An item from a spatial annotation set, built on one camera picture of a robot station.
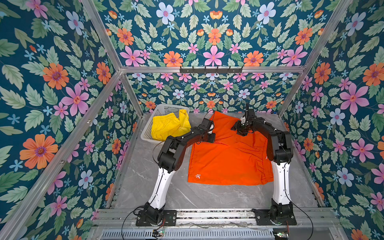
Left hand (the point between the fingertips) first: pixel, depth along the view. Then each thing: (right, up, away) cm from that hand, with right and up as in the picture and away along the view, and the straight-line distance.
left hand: (216, 134), depth 102 cm
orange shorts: (+10, -15, -8) cm, 20 cm away
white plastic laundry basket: (-42, +19, +13) cm, 48 cm away
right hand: (+14, +4, +6) cm, 16 cm away
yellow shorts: (-35, +6, +3) cm, 36 cm away
